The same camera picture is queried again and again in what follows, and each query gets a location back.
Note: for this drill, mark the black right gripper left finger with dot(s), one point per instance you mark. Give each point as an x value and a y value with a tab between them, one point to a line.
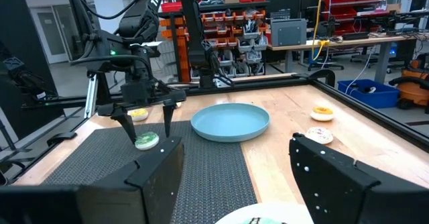
100	204

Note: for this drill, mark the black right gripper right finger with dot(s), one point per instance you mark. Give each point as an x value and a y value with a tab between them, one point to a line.
352	197

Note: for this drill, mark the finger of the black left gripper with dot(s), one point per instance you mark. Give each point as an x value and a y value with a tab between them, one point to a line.
169	116
124	121

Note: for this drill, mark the small yellow frosted donut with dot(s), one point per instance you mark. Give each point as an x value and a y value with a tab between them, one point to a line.
178	104
139	114

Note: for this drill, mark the small green frosted donut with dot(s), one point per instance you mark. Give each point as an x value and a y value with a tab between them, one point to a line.
147	141

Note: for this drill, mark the small orange frosted donut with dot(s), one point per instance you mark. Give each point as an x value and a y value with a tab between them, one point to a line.
321	113

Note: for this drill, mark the large mint chocolate-drizzled donut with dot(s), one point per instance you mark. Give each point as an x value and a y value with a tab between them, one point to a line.
264	221

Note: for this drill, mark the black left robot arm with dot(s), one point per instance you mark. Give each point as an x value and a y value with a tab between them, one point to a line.
140	19

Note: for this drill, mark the silver aluminium extrusion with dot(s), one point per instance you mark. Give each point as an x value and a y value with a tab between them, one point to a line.
90	96

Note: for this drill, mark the light blue round plate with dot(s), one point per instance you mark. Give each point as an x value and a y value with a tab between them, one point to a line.
230	121

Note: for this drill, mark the grey woven placemat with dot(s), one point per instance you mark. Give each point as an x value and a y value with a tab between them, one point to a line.
207	170

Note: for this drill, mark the small white sprinkled donut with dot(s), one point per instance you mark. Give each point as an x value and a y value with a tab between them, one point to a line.
319	135

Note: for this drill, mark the blue plastic bin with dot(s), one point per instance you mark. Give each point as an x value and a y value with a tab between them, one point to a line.
368	95

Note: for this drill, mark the orange parts drawer shelf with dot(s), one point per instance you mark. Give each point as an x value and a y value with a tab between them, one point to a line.
231	29

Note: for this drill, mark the white round plate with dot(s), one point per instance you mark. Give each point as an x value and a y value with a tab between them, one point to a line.
234	217

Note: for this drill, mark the orange shop vacuum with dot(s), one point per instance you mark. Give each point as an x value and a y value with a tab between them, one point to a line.
412	90

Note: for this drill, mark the wooden workbench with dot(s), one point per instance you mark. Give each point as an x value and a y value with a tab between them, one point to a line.
352	43

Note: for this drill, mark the black aluminium table frame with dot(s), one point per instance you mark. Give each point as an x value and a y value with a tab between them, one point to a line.
268	82

